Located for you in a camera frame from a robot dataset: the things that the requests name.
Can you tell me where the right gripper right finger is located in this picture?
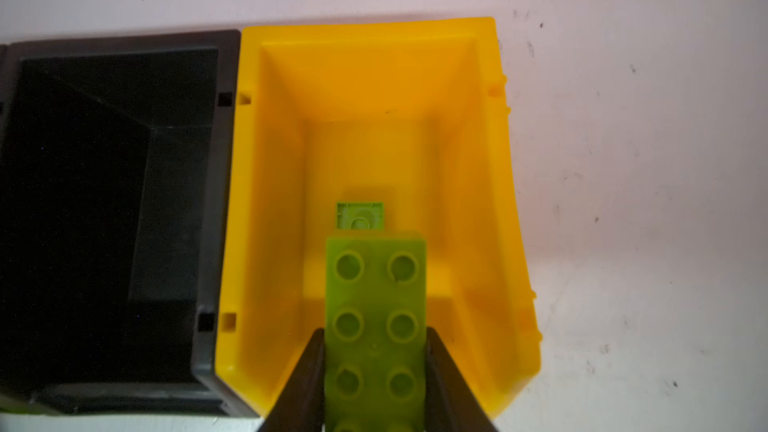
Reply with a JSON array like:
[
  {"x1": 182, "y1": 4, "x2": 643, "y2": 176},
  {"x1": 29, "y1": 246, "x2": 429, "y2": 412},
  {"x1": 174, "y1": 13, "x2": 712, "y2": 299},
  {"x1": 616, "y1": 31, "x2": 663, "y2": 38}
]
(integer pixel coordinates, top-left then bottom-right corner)
[{"x1": 424, "y1": 327, "x2": 498, "y2": 432}]

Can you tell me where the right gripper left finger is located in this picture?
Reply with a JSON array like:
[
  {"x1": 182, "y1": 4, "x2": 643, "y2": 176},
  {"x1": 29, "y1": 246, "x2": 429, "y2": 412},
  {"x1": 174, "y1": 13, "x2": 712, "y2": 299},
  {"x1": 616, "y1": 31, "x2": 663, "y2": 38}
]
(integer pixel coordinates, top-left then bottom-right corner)
[{"x1": 258, "y1": 328, "x2": 325, "y2": 432}]

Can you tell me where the green lego brick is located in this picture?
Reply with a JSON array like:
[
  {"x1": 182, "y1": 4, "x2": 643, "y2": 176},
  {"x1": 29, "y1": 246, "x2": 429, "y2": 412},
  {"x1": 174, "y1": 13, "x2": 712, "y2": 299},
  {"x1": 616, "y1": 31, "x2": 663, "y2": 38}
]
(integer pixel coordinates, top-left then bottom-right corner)
[
  {"x1": 324, "y1": 231, "x2": 427, "y2": 431},
  {"x1": 336, "y1": 202, "x2": 385, "y2": 230}
]

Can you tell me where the yellow bin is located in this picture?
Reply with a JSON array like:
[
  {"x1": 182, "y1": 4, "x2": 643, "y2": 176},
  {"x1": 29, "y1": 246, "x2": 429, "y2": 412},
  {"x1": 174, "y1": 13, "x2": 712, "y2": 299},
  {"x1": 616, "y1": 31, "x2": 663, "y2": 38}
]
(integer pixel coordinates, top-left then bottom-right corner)
[{"x1": 215, "y1": 17, "x2": 541, "y2": 417}]

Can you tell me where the middle black bin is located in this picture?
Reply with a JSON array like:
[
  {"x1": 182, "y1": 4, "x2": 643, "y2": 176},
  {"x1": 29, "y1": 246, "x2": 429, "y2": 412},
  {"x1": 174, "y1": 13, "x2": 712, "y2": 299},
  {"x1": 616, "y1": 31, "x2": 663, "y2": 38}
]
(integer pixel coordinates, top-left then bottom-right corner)
[{"x1": 1, "y1": 30, "x2": 254, "y2": 418}]

